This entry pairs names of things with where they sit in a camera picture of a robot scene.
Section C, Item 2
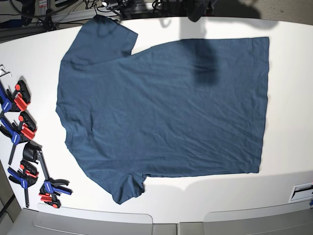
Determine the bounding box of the right grey chair back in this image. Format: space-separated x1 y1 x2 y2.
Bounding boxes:
178 201 313 235

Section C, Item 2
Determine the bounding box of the grey chair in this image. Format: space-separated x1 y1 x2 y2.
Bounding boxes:
178 201 313 235
9 203 177 235

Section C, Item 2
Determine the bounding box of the silver metal hook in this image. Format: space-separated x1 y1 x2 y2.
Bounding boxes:
0 64 12 77

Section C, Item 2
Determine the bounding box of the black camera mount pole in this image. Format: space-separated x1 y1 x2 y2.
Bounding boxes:
187 0 210 22

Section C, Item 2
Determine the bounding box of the left grey chair back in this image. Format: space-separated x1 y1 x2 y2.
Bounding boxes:
9 203 177 235

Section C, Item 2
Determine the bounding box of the dark blue T-shirt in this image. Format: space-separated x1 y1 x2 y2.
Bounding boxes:
56 16 269 204

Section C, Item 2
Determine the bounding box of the long black bar clamp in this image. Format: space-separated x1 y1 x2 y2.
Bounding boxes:
23 142 72 209

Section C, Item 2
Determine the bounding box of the top blue red bar clamp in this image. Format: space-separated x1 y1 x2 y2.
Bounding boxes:
0 80 31 118

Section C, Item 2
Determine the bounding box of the blue red bar clamp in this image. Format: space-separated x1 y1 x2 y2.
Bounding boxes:
7 159 39 208
0 80 31 118
0 111 37 165

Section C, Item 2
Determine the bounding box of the aluminium frame rail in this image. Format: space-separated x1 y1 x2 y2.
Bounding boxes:
51 6 121 24

